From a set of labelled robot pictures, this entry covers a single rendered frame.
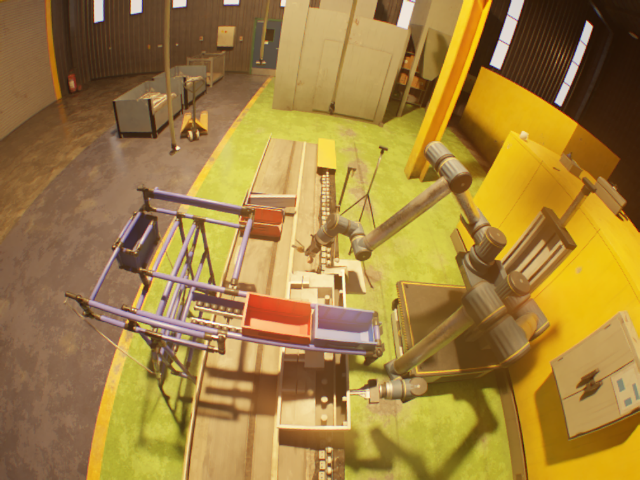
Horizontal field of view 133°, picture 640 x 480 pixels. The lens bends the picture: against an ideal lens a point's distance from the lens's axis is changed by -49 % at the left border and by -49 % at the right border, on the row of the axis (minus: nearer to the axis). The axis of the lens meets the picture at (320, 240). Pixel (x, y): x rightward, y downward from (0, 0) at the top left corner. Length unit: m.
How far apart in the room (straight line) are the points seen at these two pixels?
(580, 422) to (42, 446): 4.41
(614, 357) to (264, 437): 2.31
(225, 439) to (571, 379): 2.43
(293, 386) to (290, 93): 6.27
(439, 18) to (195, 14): 7.88
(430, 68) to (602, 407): 8.62
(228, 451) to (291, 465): 0.34
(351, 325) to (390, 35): 6.25
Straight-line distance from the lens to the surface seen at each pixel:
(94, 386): 2.90
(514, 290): 1.97
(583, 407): 2.51
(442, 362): 2.59
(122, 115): 6.12
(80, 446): 2.93
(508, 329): 1.18
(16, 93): 11.70
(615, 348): 2.33
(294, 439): 1.65
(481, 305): 1.19
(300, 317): 1.33
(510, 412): 3.31
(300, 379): 1.53
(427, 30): 8.35
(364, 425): 2.53
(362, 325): 1.41
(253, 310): 1.31
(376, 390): 1.50
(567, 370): 2.54
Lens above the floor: 2.39
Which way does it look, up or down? 45 degrees down
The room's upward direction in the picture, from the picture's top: 14 degrees clockwise
